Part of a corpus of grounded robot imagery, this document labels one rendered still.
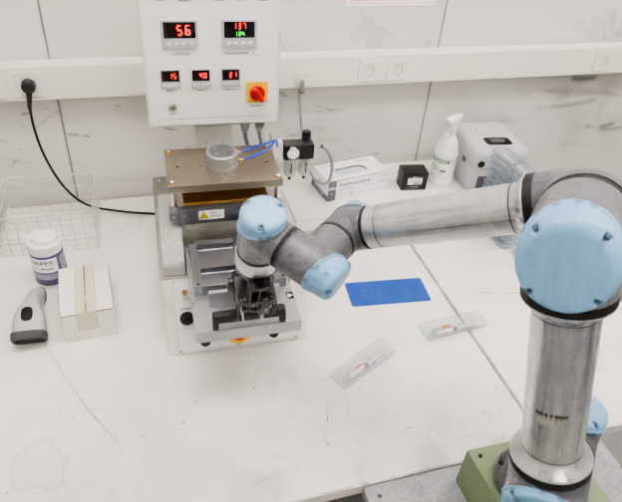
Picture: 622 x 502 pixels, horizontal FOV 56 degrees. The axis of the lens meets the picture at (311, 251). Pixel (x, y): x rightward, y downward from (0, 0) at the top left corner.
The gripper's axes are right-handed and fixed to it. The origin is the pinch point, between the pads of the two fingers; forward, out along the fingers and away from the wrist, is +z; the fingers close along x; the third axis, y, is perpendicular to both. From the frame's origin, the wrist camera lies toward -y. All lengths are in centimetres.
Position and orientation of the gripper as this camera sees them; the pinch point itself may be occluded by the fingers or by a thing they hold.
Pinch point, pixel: (247, 303)
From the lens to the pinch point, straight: 122.7
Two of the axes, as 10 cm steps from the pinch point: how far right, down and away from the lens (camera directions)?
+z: -1.5, 5.3, 8.3
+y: 2.0, 8.4, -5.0
